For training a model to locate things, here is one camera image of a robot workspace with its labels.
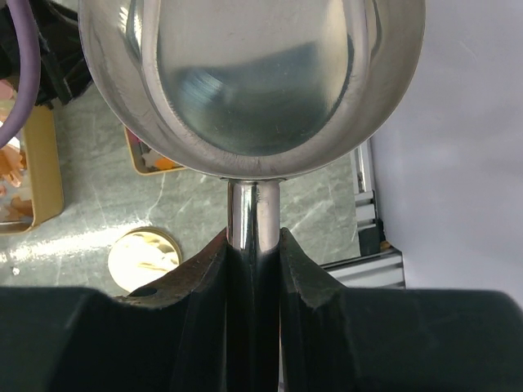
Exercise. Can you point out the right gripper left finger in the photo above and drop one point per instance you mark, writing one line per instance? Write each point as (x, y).
(165, 336)

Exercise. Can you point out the gold tin with gummy candies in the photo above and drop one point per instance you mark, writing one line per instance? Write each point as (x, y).
(146, 161)

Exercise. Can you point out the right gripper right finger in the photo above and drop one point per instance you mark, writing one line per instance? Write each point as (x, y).
(338, 338)

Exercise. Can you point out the metal candy scoop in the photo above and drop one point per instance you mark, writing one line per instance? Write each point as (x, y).
(255, 92)

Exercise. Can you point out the aluminium rail frame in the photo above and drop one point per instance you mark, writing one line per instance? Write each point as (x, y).
(379, 263)

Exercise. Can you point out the wooden jar lid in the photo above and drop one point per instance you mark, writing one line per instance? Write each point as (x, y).
(141, 256)

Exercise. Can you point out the gold tin with popsicle candies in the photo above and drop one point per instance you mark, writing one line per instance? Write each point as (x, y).
(31, 186)

